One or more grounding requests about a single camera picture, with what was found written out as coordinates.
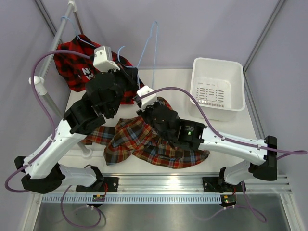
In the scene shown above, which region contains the white clothes rack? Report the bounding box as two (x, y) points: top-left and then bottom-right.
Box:
(28, 0), (106, 159)

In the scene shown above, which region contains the brown plaid shirt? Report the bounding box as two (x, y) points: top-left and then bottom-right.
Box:
(80, 96), (210, 170)

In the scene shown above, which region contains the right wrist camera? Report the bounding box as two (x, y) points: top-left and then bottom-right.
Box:
(133, 85), (159, 110)

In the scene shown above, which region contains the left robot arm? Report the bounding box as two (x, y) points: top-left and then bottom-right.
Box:
(14, 67), (138, 194)

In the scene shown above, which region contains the white plastic bin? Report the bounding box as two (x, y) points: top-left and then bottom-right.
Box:
(190, 57), (245, 122)

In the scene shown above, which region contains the white slotted cable duct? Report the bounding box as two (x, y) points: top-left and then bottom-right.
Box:
(42, 194), (222, 204)

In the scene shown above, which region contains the blue hanger with red shirt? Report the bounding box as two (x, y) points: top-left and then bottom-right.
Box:
(60, 15), (102, 49)

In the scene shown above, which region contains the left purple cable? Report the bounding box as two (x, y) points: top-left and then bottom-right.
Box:
(4, 50), (96, 193)

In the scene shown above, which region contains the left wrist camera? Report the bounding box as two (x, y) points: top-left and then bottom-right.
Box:
(93, 46), (120, 72)

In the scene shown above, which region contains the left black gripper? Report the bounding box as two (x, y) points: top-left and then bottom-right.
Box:
(105, 61), (140, 116)

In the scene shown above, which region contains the light blue wire hanger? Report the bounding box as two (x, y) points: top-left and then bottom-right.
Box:
(117, 21), (159, 90)

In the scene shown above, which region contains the purple cable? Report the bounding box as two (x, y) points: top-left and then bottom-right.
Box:
(4, 50), (96, 193)
(134, 86), (308, 156)

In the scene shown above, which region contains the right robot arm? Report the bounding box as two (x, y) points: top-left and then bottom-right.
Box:
(137, 100), (277, 193)

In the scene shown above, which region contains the aluminium mounting rail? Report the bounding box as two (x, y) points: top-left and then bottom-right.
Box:
(103, 173), (292, 194)

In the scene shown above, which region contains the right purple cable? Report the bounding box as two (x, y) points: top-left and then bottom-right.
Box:
(134, 86), (308, 156)

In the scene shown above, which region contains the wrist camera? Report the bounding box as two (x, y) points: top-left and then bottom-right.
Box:
(93, 46), (120, 72)
(133, 85), (159, 110)

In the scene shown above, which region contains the red black plaid shirt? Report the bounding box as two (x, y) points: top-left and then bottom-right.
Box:
(52, 33), (145, 105)

